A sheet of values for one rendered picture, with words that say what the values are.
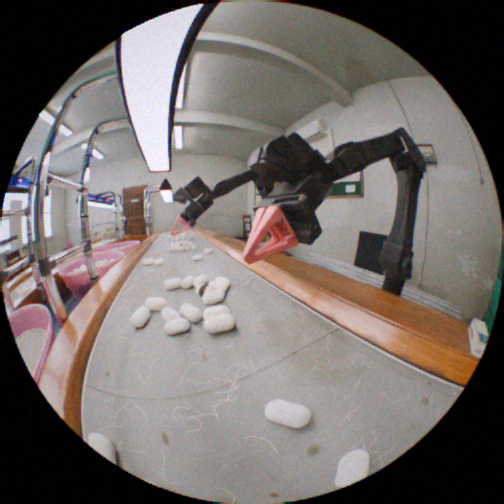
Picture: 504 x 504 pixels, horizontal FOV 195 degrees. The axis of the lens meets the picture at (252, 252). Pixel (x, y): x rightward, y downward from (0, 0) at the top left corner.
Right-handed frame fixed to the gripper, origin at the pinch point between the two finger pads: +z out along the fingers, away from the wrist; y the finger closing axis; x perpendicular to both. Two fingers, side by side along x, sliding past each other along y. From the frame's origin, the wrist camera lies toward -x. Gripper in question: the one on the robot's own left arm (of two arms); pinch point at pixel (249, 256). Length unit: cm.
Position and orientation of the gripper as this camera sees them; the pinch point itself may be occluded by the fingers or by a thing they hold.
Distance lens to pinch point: 19.9
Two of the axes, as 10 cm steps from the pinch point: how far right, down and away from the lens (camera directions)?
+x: 5.6, 6.7, 4.9
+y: 4.9, 2.1, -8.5
